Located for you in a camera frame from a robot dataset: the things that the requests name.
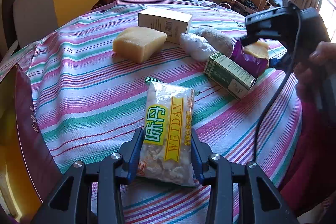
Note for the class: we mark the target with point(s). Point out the beige sock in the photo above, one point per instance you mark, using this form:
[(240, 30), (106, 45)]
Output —
[(220, 41)]

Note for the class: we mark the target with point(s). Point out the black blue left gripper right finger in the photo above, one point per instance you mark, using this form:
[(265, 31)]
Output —
[(259, 199)]

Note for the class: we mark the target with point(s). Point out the striped pink green bedsheet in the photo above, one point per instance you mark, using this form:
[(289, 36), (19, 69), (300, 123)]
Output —
[(88, 101)]

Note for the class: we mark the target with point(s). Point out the purple snack packet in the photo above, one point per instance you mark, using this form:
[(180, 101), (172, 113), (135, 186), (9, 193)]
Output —
[(253, 65)]

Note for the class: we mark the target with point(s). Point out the white cardboard box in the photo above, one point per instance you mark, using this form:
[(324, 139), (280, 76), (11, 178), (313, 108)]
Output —
[(172, 23)]

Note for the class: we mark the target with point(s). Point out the white plastic bundle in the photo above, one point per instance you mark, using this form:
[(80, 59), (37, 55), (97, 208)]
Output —
[(196, 46)]

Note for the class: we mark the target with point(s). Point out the Weidan snack packet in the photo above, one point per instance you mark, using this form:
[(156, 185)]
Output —
[(166, 151)]

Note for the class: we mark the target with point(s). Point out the yellow sponge block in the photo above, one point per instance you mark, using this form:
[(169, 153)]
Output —
[(258, 49), (138, 44)]

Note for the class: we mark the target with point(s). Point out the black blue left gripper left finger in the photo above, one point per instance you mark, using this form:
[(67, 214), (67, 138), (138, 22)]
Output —
[(90, 193)]

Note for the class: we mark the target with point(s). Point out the green medicine box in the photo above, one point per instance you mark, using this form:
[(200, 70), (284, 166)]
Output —
[(229, 75)]

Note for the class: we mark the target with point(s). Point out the dark red cloth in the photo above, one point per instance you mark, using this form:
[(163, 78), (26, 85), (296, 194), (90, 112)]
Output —
[(101, 3)]

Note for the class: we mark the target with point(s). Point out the person's hand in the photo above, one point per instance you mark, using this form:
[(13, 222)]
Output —
[(307, 73)]

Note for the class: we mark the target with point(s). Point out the gold tin box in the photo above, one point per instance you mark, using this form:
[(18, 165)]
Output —
[(28, 171)]

